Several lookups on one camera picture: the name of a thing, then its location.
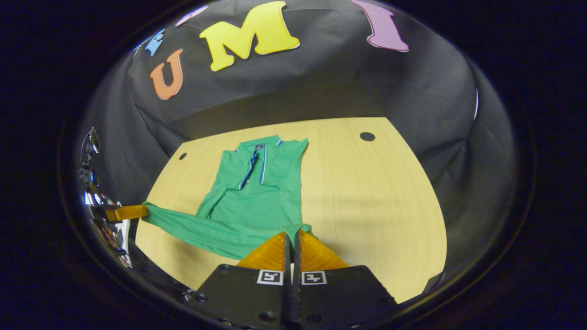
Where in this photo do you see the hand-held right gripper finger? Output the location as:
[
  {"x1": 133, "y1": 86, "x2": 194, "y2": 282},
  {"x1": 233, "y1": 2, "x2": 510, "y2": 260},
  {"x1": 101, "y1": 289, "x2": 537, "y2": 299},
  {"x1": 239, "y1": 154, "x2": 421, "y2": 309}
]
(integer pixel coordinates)
[
  {"x1": 293, "y1": 229, "x2": 398, "y2": 330},
  {"x1": 192, "y1": 231, "x2": 293, "y2": 330}
]

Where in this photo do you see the green T-shirt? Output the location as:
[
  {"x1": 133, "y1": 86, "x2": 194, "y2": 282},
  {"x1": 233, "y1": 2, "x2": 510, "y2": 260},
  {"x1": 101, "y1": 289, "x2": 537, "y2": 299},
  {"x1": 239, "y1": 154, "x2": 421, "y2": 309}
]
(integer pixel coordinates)
[{"x1": 141, "y1": 135, "x2": 318, "y2": 262}]

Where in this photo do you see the dark equipment clutter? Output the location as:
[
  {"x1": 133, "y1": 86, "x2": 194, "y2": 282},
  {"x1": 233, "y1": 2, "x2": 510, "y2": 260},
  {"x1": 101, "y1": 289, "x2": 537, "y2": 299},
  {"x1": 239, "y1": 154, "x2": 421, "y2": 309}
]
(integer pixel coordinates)
[{"x1": 78, "y1": 127, "x2": 133, "y2": 269}]

